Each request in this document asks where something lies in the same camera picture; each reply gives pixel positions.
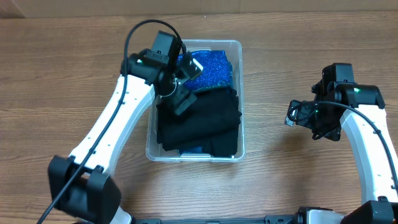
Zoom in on sparkly blue cloth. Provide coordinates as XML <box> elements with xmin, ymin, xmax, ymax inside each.
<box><xmin>183</xmin><ymin>50</ymin><xmax>233</xmax><ymax>92</ymax></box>

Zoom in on long black cloth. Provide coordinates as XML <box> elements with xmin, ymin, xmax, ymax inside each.
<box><xmin>157</xmin><ymin>87</ymin><xmax>242</xmax><ymax>151</ymax></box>

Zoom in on clear plastic storage bin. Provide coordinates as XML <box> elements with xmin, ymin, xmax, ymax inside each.
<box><xmin>146</xmin><ymin>39</ymin><xmax>246</xmax><ymax>163</ymax></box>

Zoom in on blue denim jeans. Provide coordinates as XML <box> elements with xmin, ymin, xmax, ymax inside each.
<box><xmin>178</xmin><ymin>146</ymin><xmax>203</xmax><ymax>155</ymax></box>

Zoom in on small black cloth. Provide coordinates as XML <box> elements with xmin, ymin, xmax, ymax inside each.
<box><xmin>201</xmin><ymin>128</ymin><xmax>239</xmax><ymax>157</ymax></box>

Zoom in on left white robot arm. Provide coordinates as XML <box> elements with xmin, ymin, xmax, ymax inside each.
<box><xmin>47</xmin><ymin>31</ymin><xmax>203</xmax><ymax>223</ymax></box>

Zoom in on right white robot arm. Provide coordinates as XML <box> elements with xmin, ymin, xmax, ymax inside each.
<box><xmin>285</xmin><ymin>63</ymin><xmax>397</xmax><ymax>223</ymax></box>

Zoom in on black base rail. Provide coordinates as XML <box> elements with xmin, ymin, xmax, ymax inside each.
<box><xmin>132</xmin><ymin>214</ymin><xmax>305</xmax><ymax>224</ymax></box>

